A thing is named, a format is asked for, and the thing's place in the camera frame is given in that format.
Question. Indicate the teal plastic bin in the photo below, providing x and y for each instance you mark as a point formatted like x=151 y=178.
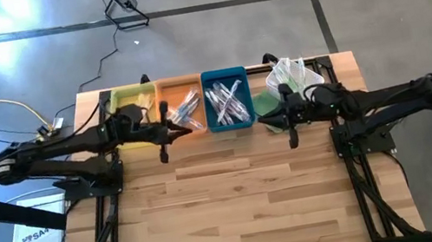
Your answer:
x=209 y=78

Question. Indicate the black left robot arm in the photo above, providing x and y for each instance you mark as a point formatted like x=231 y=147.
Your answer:
x=49 y=151

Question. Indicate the white perforated plastic basket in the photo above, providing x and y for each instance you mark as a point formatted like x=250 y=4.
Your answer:
x=314 y=76

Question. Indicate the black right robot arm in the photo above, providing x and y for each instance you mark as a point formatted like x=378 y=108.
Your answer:
x=392 y=93

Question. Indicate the black beam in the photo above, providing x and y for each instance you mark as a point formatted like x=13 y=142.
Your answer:
x=16 y=213

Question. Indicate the orange plastic bin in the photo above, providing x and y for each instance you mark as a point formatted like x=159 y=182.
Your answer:
x=168 y=86

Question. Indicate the white box on floor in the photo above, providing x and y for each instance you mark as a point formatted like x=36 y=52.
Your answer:
x=42 y=238

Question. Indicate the green toothbrush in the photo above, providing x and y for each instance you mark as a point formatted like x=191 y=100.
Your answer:
x=282 y=74
x=300 y=68
x=290 y=71

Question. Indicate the yellow plastic bin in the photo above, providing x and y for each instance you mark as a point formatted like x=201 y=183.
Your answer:
x=123 y=94

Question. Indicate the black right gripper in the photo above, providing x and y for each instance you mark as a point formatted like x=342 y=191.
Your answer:
x=311 y=109

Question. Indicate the pile of bagged toothbrushes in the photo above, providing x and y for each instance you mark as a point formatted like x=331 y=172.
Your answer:
x=230 y=102

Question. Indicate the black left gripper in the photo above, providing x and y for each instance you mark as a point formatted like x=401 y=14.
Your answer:
x=142 y=126

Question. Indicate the black aluminium table frame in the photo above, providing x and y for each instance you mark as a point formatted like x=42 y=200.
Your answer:
x=322 y=62

